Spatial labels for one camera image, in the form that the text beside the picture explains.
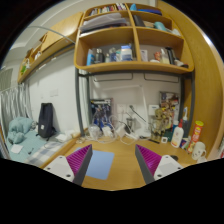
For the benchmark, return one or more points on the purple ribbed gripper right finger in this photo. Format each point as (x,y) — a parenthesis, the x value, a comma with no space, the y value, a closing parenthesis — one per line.
(148,162)

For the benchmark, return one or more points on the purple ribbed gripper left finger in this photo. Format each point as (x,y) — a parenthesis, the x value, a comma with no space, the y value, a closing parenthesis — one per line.
(79,162)

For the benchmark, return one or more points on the blue mouse pad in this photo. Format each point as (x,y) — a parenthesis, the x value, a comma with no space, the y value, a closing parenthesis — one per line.
(100,165)

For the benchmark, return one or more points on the brown figurine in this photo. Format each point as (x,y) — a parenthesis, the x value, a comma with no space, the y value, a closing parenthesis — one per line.
(159,125)

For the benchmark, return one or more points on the white lotion bottle red cap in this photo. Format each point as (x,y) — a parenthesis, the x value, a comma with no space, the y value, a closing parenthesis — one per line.
(177,135)

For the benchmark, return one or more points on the dark backpack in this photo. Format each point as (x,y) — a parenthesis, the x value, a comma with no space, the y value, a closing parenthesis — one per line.
(45,122)

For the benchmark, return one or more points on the white face mug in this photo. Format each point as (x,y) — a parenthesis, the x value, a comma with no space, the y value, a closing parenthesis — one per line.
(198,151)

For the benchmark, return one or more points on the blue robot figure box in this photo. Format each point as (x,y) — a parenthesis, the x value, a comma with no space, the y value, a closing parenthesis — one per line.
(101,111)

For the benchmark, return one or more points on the red yellow chips can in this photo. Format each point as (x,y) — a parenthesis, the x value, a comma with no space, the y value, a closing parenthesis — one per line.
(195,136)

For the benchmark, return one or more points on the teal blanket on bed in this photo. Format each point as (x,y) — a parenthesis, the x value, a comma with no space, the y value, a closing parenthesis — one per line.
(18,128)

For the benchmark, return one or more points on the white blue supplement jar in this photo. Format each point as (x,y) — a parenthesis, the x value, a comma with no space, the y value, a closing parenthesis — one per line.
(126,53)

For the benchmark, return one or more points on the stack of papers on shelf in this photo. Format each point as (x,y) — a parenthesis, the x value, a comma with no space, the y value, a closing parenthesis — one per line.
(104,21)

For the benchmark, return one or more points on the white power adapter with cables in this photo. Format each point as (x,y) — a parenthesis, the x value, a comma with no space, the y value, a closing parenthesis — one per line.
(107,131)

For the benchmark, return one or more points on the wooden wall shelf unit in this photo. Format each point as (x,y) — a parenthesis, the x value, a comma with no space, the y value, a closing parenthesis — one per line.
(157,43)

